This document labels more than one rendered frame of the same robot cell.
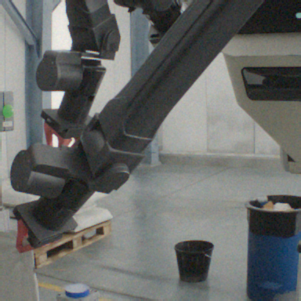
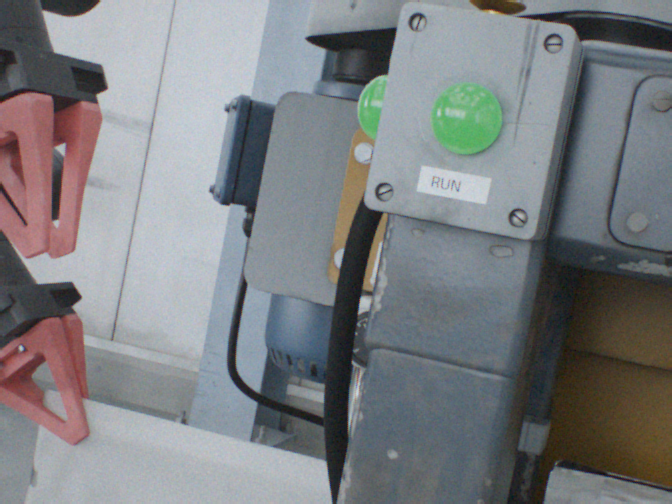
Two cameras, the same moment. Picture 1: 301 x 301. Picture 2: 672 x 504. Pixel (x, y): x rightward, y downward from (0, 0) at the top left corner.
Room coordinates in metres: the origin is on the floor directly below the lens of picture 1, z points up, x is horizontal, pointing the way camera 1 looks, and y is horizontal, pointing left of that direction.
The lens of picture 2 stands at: (1.50, 0.18, 1.25)
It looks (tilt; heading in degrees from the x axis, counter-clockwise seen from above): 3 degrees down; 167
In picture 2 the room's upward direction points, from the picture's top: 11 degrees clockwise
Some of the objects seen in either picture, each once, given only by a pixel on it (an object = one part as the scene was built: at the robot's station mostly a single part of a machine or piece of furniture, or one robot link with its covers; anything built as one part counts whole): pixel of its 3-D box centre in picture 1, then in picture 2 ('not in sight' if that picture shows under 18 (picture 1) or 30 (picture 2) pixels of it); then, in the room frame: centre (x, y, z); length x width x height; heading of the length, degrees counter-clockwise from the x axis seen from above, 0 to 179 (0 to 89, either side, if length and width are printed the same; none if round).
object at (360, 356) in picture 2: not in sight; (374, 339); (0.74, 0.39, 1.16); 0.04 x 0.02 x 0.04; 62
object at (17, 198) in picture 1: (36, 193); not in sight; (3.65, 0.99, 0.56); 0.66 x 0.42 x 0.15; 152
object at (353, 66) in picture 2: not in sight; (401, 80); (0.44, 0.45, 1.35); 0.12 x 0.12 x 0.04
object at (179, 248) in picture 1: (194, 262); not in sight; (3.12, -0.29, 0.13); 0.30 x 0.30 x 0.26
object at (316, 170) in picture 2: not in sight; (434, 222); (0.55, 0.47, 1.23); 0.28 x 0.07 x 0.16; 62
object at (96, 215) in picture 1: (78, 219); not in sight; (4.20, 0.72, 0.20); 0.67 x 0.43 x 0.15; 152
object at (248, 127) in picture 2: not in sight; (262, 170); (0.44, 0.35, 1.25); 0.10 x 0.08 x 0.12; 177
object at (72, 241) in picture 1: (43, 235); not in sight; (4.01, 1.05, 0.07); 1.20 x 0.82 x 0.14; 154
